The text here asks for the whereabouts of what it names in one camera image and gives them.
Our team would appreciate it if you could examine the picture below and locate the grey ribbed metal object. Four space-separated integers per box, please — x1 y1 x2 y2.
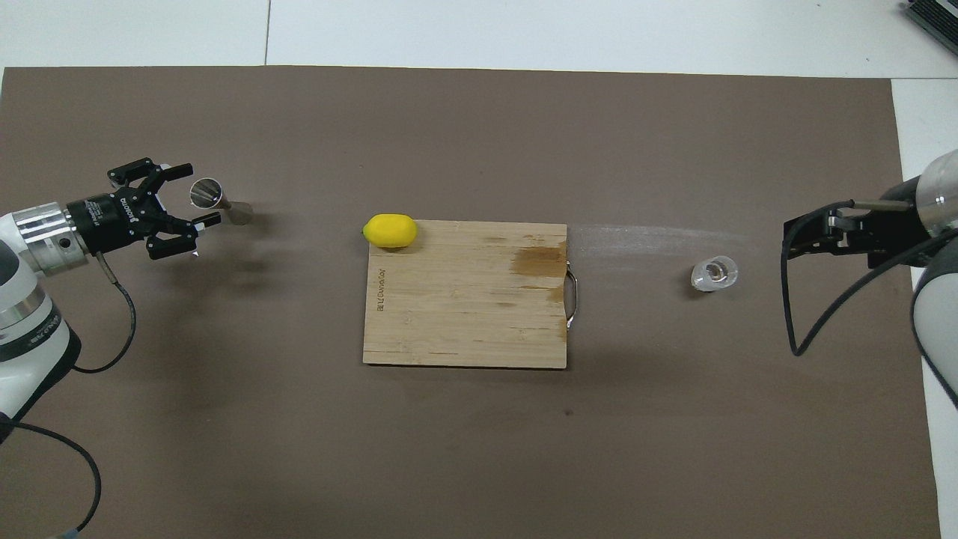
902 0 958 55

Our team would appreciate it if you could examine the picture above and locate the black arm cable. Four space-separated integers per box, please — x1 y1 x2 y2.
781 198 958 357
0 251 138 539

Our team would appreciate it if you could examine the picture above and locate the metal double jigger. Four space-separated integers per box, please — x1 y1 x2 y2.
189 177 254 227

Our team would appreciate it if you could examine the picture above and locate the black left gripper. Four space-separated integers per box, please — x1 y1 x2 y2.
67 156 224 261

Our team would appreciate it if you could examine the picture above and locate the brown table mat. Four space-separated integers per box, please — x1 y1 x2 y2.
0 66 942 539

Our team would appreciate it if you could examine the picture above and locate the wooden cutting board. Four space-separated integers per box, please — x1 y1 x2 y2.
362 220 579 370

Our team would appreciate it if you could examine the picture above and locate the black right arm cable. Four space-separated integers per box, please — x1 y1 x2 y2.
781 198 958 357

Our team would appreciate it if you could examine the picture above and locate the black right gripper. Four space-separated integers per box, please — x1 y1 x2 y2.
784 201 930 269

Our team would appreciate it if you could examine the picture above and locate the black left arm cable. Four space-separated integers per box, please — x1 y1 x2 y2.
0 251 138 539

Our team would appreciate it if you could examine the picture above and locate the yellow lemon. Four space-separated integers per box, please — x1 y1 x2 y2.
363 213 418 249

